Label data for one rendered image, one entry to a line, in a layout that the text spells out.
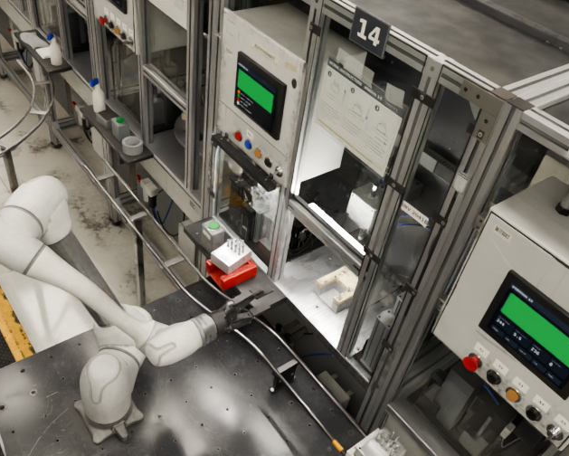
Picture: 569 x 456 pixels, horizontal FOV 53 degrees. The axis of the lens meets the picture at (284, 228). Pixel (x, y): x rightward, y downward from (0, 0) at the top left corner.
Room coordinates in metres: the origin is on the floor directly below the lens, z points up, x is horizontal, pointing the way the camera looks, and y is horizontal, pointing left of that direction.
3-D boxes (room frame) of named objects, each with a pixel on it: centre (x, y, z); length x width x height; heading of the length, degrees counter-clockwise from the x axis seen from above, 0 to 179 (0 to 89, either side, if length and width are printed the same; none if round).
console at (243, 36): (1.78, 0.09, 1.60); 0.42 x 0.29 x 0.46; 44
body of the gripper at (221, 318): (1.15, 0.14, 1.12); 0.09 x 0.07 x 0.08; 134
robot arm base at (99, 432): (1.00, 0.48, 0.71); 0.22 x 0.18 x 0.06; 44
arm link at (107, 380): (1.02, 0.49, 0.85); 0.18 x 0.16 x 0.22; 177
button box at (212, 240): (1.68, 0.27, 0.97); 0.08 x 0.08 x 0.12; 44
